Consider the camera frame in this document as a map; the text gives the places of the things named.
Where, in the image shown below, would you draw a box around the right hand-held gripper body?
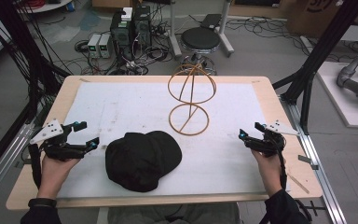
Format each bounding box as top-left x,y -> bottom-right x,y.
245,120 -> 300,158

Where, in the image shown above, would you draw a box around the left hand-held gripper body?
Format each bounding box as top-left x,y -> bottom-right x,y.
29,119 -> 86,162

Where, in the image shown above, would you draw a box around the black cap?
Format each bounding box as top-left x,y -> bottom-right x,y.
104,130 -> 183,193

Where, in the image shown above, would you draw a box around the wooden wire hat stand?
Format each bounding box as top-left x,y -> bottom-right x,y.
167,63 -> 217,136

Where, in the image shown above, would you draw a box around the person's right hand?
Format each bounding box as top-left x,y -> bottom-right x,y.
250,148 -> 284,198

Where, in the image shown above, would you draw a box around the person's left hand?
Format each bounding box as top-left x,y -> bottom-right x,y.
36,153 -> 81,200

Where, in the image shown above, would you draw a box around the black wristband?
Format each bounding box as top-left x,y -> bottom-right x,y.
27,197 -> 58,209

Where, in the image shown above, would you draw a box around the white table mat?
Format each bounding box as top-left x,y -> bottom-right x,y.
56,81 -> 292,200

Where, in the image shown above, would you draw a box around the grey power supply unit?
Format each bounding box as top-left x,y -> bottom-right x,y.
87,33 -> 103,59
98,33 -> 114,59

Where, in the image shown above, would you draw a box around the white board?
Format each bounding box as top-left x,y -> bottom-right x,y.
316,61 -> 358,129

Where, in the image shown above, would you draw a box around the person's legs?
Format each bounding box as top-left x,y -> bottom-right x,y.
106,203 -> 241,224

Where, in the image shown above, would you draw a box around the black round stool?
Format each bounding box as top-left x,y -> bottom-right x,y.
180,26 -> 222,76

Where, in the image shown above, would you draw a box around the black computer tower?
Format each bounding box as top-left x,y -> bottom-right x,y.
109,5 -> 153,60

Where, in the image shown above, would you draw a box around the white stand legs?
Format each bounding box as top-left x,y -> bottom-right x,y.
167,0 -> 235,60

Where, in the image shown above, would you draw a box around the cardboard box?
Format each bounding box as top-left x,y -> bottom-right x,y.
286,0 -> 358,39

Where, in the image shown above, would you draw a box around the black gripper strap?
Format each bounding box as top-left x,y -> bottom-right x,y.
27,143 -> 45,189

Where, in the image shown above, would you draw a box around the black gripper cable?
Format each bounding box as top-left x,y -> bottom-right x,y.
276,139 -> 289,191

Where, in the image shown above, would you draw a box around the aluminium rail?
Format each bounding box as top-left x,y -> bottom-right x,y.
0,122 -> 38,209
279,94 -> 349,224

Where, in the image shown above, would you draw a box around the tangle of floor cables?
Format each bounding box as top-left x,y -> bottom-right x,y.
74,36 -> 172,77

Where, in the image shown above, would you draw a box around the black metal frame post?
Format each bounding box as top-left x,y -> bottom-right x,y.
272,0 -> 358,135
0,0 -> 71,181

